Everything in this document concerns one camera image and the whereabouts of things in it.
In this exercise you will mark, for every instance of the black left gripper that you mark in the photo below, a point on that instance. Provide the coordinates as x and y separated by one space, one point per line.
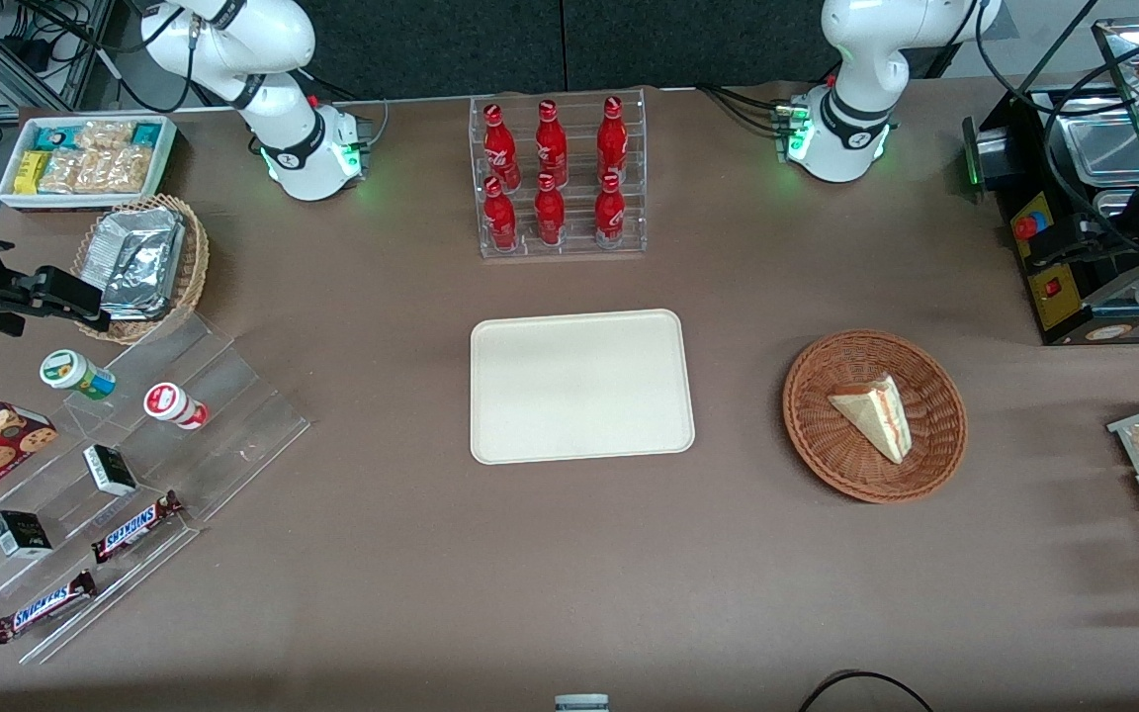
1115 260

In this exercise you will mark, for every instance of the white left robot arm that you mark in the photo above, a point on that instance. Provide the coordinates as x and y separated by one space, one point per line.
856 59

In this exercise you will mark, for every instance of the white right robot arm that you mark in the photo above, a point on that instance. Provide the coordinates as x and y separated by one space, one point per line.
273 109

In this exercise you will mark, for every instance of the light wicker basket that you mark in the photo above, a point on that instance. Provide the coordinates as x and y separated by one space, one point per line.
192 267

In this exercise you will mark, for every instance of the wrapped triangle sandwich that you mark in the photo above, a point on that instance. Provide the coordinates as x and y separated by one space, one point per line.
876 415

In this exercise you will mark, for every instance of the brown wicker basket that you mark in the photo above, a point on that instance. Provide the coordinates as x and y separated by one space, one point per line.
827 435

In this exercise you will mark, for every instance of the cream plastic tray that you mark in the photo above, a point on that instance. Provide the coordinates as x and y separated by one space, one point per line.
579 386

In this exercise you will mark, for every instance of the black yellow-panel appliance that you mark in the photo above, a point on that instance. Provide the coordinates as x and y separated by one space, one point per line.
1059 302

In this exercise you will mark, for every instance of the green lid jar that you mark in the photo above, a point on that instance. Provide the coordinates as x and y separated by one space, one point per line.
70 371

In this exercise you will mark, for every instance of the stainless steel pan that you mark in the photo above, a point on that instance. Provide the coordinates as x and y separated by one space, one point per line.
1098 148

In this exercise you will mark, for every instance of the silver foil packet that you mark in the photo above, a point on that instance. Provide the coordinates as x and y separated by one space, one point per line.
142 259

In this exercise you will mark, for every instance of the white plastic snack bin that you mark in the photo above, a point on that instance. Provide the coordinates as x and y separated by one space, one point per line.
6 193

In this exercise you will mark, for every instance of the yellow snack packet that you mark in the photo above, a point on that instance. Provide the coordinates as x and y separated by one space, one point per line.
31 171

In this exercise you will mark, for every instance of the clear granola snack packet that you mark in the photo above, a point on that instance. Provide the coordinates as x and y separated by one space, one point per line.
95 171
131 169
105 134
60 173

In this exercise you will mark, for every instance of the red lid jar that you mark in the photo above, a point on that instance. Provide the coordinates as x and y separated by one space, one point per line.
169 402

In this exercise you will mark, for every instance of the teal snack packet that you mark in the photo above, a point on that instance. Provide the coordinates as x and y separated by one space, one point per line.
145 134
60 136

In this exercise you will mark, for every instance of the small black carton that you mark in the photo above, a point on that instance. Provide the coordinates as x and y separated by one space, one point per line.
111 471
21 535

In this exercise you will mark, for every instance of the clear acrylic step display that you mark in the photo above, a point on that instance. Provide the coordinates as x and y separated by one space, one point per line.
233 425

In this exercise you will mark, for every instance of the Snickers bar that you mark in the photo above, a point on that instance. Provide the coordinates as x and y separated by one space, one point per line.
43 606
137 527

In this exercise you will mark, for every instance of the red cola bottle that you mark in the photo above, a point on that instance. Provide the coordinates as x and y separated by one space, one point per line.
500 220
550 215
498 148
551 143
612 138
609 215

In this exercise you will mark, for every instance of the clear acrylic bottle rack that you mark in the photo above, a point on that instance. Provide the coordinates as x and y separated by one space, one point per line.
579 242

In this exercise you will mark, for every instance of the small white grey object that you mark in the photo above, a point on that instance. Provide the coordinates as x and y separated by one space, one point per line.
581 703

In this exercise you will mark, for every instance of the aluminium frame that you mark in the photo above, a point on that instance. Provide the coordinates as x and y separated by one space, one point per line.
60 59

